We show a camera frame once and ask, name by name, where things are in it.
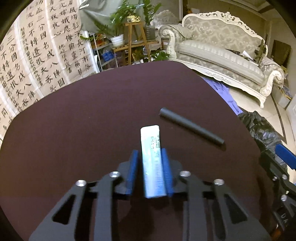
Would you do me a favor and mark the blue white tube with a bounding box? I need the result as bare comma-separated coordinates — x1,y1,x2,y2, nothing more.
140,125,166,198

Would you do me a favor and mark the black tube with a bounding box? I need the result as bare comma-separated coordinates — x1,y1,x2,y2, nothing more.
159,108,225,146

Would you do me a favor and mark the trash bin black bag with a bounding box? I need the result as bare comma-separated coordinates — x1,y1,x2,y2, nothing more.
238,111,287,171

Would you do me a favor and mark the storage box by sofa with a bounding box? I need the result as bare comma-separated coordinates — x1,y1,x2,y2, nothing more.
271,86,292,109

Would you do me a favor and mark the purple floor sheet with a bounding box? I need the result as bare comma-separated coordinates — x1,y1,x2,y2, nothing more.
202,77,243,115

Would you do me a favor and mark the dark brown tablecloth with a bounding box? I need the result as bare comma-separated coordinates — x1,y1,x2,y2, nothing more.
1,61,276,240

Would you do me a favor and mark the dark framed picture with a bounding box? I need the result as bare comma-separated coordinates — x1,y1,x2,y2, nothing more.
271,40,291,68

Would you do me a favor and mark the ornate white grey sofa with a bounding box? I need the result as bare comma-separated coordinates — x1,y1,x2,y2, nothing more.
159,11,285,108

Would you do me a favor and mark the calligraphy screen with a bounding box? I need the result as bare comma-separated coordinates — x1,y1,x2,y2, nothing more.
1,0,99,137

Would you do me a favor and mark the grey armchair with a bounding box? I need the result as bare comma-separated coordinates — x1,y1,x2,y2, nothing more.
151,9,179,29

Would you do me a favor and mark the tall green plant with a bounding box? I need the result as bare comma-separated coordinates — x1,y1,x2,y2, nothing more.
141,0,162,41

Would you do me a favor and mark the potted plant white pot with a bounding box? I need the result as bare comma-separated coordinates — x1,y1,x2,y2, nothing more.
94,2,139,48

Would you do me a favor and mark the wooden plant stand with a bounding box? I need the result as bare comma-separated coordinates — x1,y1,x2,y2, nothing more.
112,22,158,65

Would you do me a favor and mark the grey hanging cloth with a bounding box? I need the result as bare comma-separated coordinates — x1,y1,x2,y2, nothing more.
78,0,123,33

